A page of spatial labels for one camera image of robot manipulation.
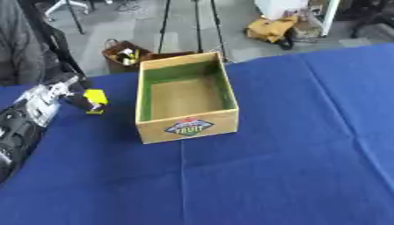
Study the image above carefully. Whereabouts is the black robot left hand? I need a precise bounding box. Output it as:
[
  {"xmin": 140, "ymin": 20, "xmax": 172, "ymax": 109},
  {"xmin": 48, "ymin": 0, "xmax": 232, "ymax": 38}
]
[{"xmin": 44, "ymin": 72, "xmax": 108, "ymax": 114}]

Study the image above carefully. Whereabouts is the yellow block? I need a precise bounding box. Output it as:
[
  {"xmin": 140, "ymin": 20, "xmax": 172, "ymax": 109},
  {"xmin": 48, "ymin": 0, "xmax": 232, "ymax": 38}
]
[{"xmin": 81, "ymin": 89, "xmax": 110, "ymax": 115}]

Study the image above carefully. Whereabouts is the tan cardboard box green inside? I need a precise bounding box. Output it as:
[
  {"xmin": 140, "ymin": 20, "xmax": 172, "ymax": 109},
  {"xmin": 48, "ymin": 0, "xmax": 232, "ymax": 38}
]
[{"xmin": 134, "ymin": 51, "xmax": 240, "ymax": 145}]

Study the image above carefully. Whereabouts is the brown basket with items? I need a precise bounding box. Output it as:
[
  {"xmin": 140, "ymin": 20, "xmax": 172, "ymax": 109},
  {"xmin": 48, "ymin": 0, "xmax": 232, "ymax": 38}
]
[{"xmin": 99, "ymin": 38, "xmax": 154, "ymax": 75}]

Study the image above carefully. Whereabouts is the person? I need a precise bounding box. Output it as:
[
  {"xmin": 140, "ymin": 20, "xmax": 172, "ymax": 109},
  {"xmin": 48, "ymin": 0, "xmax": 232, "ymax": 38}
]
[{"xmin": 0, "ymin": 0, "xmax": 94, "ymax": 89}]

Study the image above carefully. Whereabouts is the white office chair base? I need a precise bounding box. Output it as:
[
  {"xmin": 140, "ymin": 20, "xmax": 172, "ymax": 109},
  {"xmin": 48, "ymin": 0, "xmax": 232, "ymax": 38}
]
[{"xmin": 43, "ymin": 0, "xmax": 91, "ymax": 22}]

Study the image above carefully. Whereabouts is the black tripod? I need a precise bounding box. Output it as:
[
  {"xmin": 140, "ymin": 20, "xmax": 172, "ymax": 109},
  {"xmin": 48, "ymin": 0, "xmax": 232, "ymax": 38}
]
[{"xmin": 155, "ymin": 0, "xmax": 230, "ymax": 63}]

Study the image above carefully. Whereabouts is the yellow bag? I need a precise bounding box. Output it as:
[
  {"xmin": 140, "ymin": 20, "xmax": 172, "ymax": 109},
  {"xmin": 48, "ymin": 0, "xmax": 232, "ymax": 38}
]
[{"xmin": 244, "ymin": 16, "xmax": 301, "ymax": 51}]

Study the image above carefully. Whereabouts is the white cabinet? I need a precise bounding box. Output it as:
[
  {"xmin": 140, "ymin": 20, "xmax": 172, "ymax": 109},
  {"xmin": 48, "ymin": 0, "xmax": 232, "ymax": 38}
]
[{"xmin": 253, "ymin": 0, "xmax": 342, "ymax": 39}]

